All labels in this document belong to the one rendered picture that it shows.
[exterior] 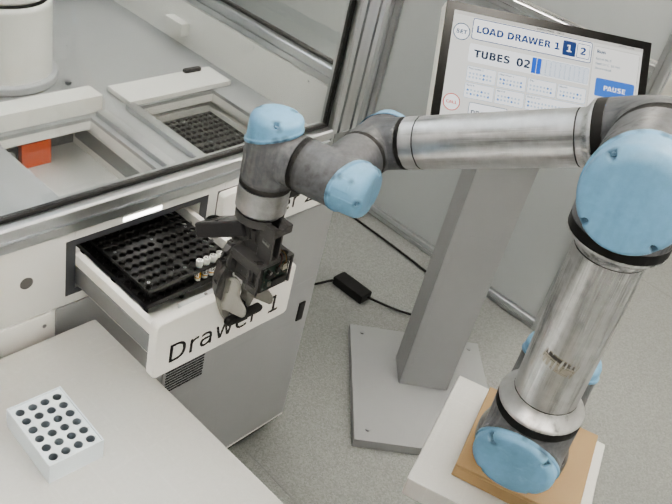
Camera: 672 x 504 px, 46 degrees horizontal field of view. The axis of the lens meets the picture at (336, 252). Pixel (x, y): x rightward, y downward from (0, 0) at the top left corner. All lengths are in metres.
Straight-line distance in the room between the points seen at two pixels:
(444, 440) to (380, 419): 1.02
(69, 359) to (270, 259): 0.41
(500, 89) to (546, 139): 0.91
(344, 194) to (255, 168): 0.13
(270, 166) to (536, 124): 0.35
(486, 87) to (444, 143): 0.85
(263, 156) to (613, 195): 0.45
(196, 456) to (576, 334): 0.59
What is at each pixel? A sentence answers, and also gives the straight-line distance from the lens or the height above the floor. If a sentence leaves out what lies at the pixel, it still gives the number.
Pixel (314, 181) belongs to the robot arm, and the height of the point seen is 1.21.
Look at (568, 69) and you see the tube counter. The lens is 2.00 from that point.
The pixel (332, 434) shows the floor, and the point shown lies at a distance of 2.34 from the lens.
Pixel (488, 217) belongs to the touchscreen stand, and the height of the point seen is 0.69.
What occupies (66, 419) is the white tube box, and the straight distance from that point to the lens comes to 1.23.
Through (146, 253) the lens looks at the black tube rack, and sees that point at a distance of 1.36.
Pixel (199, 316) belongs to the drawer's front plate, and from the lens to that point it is 1.23.
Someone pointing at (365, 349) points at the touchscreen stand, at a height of 0.03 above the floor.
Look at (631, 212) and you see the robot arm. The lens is 0.85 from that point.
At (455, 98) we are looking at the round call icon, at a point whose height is 1.02.
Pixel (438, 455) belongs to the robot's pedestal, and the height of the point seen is 0.76.
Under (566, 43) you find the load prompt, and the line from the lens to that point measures 2.01.
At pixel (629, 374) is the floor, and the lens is 3.01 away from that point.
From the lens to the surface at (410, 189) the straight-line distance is 3.14.
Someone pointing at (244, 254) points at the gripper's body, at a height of 1.04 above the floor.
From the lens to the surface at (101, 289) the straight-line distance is 1.32.
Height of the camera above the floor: 1.72
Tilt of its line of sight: 35 degrees down
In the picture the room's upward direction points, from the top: 15 degrees clockwise
